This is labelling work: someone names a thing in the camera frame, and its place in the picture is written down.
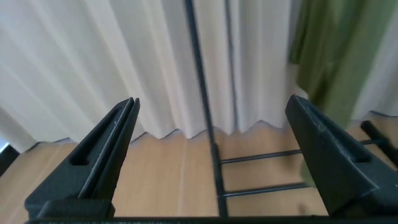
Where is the black clothes rack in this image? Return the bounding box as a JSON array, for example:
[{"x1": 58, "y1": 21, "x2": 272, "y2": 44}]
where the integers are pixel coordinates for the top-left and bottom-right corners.
[{"x1": 184, "y1": 0, "x2": 398, "y2": 218}]

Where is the green long-sleeved shirt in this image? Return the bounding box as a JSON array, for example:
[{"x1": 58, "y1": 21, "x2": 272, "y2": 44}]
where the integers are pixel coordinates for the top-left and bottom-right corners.
[{"x1": 288, "y1": 0, "x2": 398, "y2": 188}]

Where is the beige curtain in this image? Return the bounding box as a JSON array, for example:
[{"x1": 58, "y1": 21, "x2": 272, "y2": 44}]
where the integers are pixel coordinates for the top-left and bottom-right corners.
[{"x1": 0, "y1": 0, "x2": 398, "y2": 154}]

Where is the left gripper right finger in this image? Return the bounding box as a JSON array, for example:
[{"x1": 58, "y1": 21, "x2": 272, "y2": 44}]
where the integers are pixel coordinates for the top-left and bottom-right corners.
[{"x1": 285, "y1": 94, "x2": 398, "y2": 217}]

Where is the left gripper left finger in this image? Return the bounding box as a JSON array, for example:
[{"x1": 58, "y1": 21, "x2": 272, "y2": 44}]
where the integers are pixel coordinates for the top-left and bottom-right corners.
[{"x1": 24, "y1": 96, "x2": 141, "y2": 219}]

